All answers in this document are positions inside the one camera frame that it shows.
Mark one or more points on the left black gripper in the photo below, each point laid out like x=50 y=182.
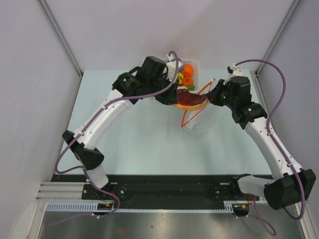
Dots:
x=171 y=97

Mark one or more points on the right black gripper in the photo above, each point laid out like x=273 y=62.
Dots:
x=213 y=94

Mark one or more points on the brown steak slice toy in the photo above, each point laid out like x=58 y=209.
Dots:
x=188 y=101

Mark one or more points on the clear zip top bag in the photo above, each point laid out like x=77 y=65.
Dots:
x=193 y=121

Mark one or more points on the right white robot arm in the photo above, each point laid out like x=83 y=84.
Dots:
x=290 y=183

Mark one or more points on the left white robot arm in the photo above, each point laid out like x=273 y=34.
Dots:
x=155 y=78

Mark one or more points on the white radish toy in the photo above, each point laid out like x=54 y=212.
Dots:
x=183 y=87

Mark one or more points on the yellow banana bunch toy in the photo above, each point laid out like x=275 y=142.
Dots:
x=180 y=78

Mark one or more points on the small tangerine toy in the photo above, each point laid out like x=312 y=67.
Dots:
x=187 y=81

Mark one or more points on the orange fruit toy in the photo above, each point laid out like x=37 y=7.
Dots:
x=188 y=70

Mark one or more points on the white plastic basket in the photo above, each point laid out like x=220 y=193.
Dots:
x=195 y=77

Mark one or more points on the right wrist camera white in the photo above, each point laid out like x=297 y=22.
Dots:
x=234 y=71

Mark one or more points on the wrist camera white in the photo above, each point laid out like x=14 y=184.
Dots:
x=234 y=71
x=171 y=65

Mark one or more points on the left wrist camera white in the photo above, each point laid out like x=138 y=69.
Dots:
x=171 y=65

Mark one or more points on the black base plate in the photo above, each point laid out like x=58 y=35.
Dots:
x=155 y=191

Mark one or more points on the white slotted cable duct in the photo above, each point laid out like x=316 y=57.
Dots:
x=85 y=207

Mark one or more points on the aluminium frame rail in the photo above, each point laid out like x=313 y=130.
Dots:
x=60 y=192

